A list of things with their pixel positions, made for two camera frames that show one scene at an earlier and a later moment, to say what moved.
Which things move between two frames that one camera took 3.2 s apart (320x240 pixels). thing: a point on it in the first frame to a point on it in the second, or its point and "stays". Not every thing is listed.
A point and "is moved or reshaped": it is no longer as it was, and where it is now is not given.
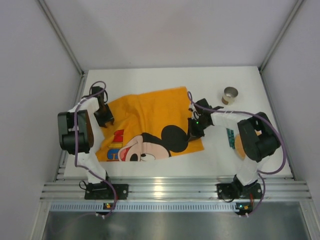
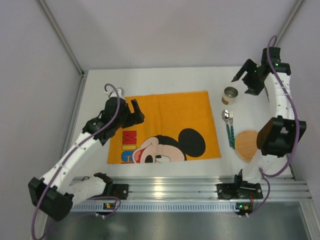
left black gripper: x=104 y=117 to x=135 y=117
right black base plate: x=237 y=191 stays
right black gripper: x=195 y=130 to x=250 y=78
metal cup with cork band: x=230 y=93 stays
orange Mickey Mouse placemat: x=148 y=126 is moved or reshaped
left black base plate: x=102 y=191 stays
